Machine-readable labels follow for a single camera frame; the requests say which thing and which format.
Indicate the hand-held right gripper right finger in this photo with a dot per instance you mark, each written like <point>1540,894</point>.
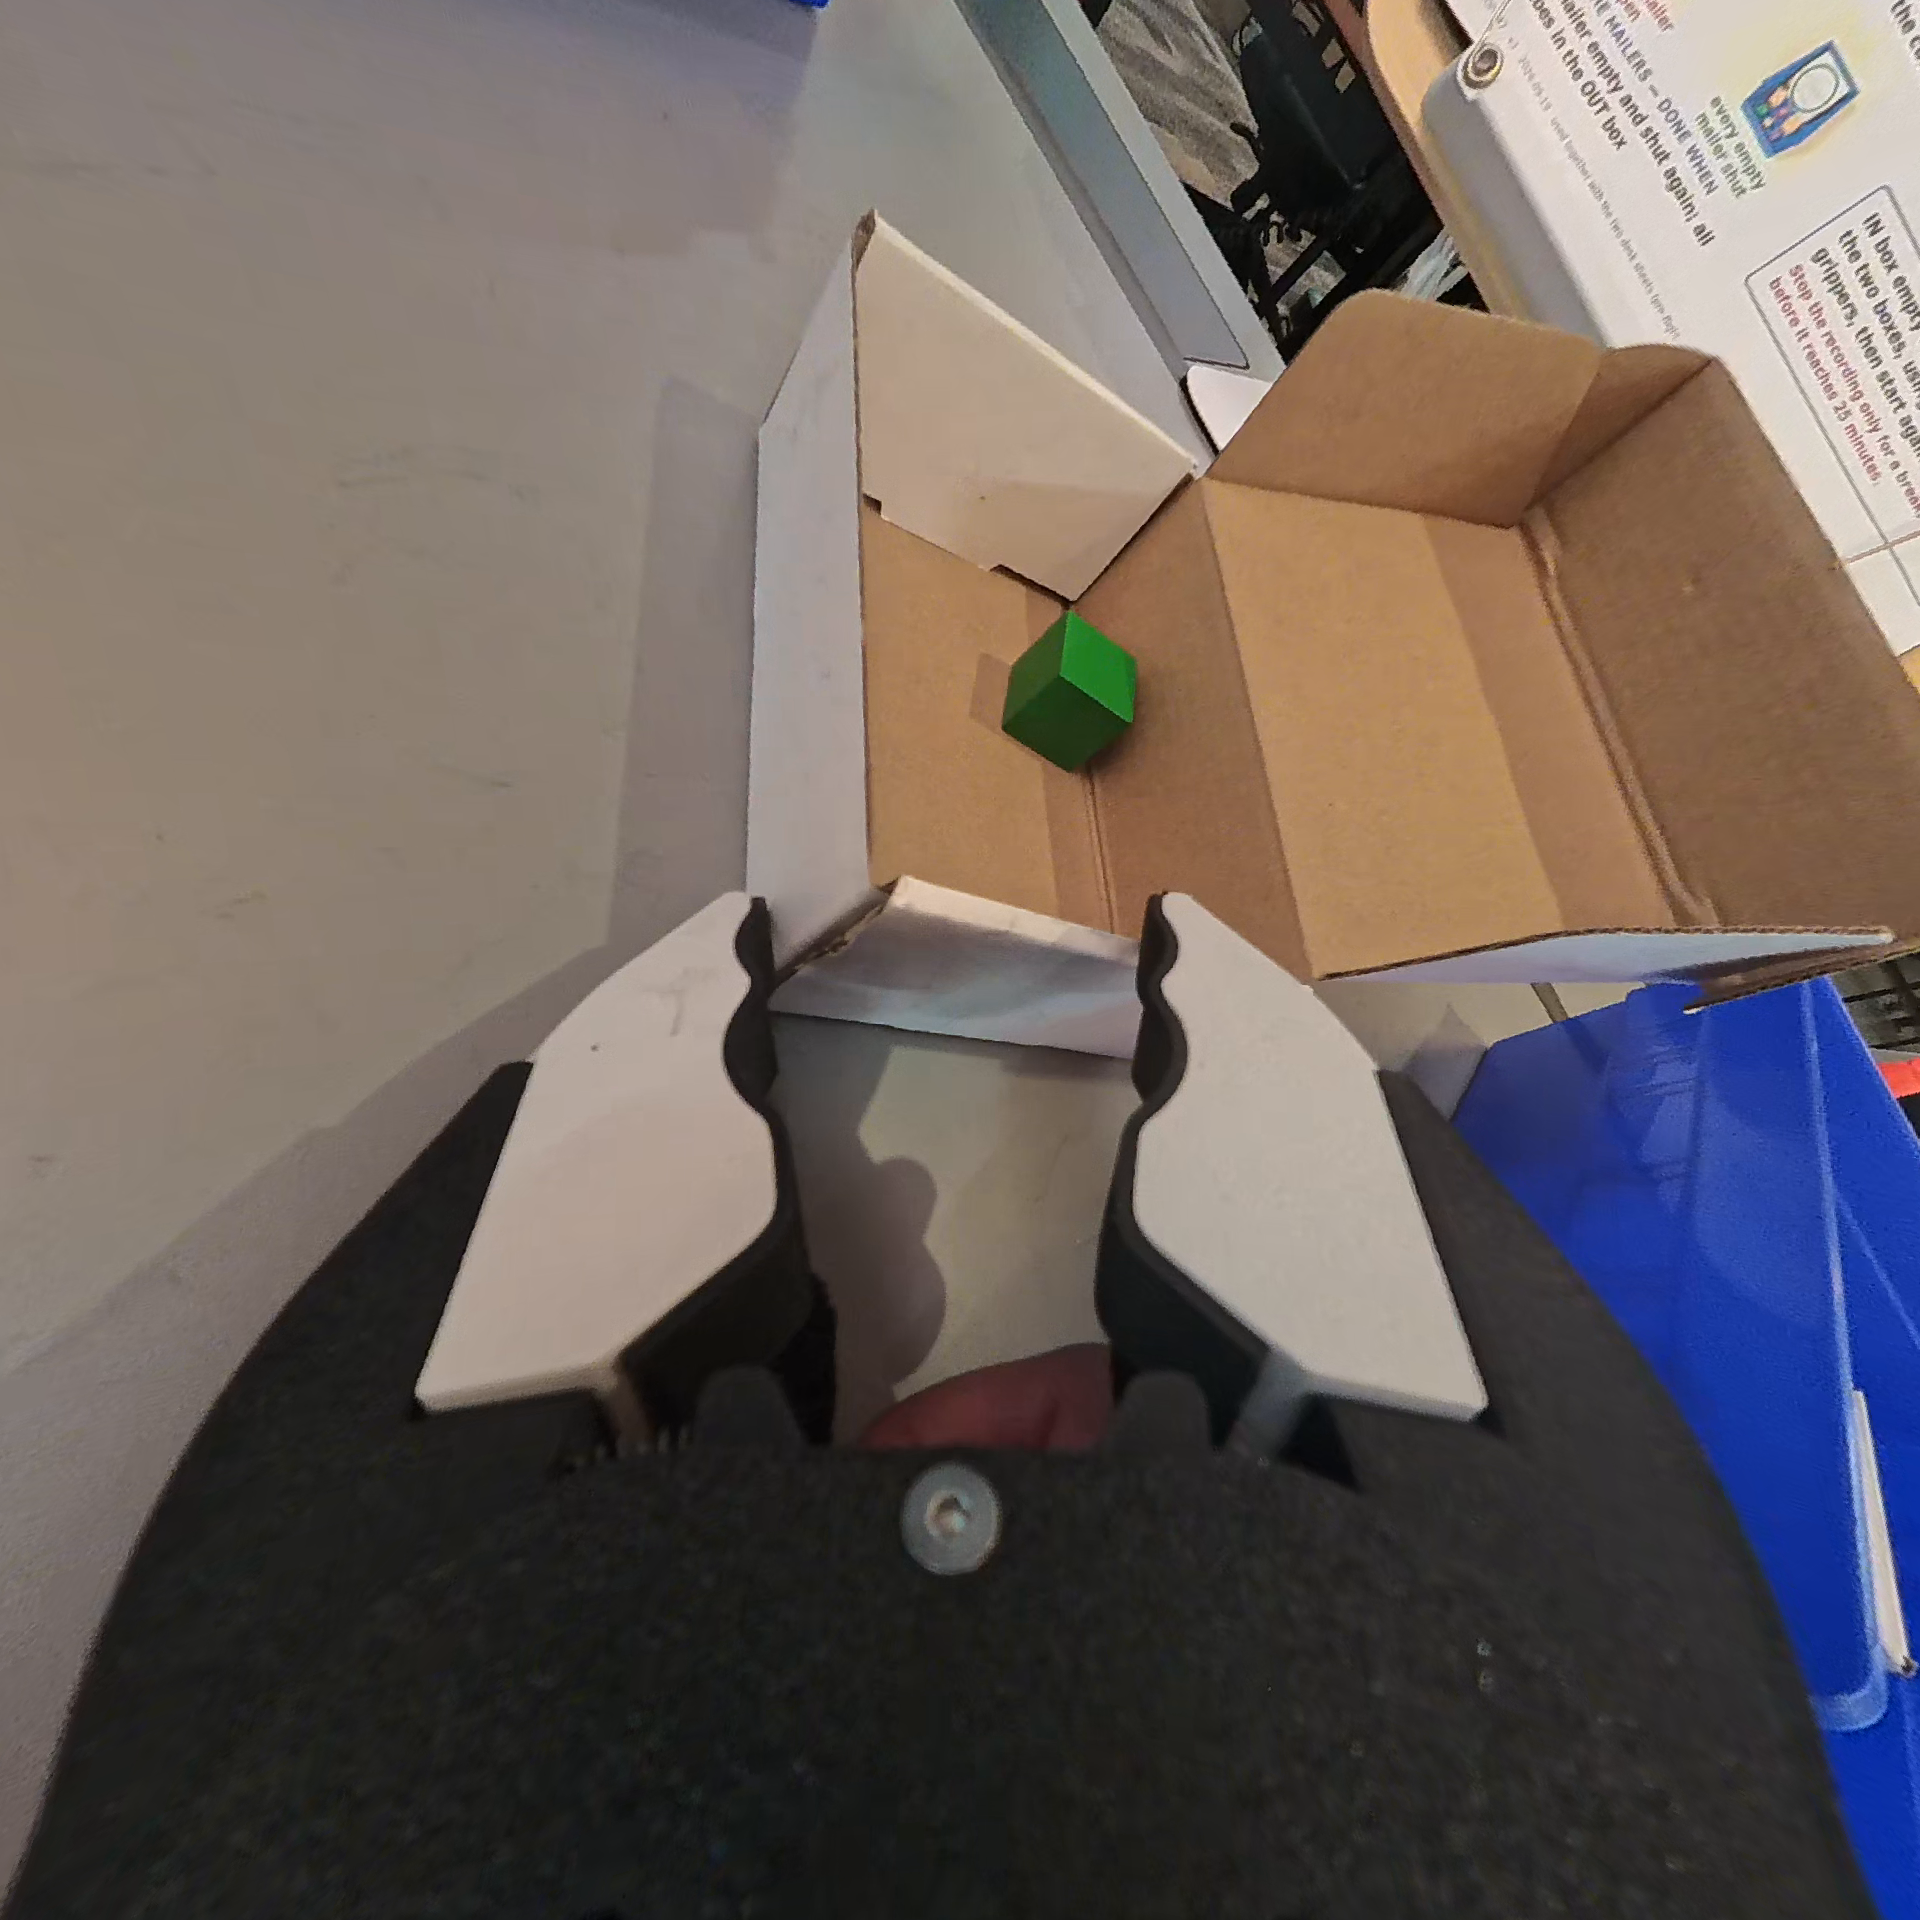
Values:
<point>1289,1201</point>

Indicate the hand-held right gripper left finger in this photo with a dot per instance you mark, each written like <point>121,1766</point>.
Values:
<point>616,1201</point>

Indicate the blue plastic storage bin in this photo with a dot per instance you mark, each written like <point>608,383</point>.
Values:
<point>1681,1275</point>

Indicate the white cardboard mailer box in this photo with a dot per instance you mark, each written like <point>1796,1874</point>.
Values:
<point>1349,721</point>

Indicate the green wooden cube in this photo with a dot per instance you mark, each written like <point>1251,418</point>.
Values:
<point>1068,698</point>

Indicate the person's right hand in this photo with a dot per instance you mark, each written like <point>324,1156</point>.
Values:
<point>1003,1401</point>

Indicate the printed instruction sheet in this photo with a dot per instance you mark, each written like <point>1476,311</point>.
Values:
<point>1695,180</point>

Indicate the wooden document stand white base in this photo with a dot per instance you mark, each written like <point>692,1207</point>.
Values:
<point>1402,76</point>

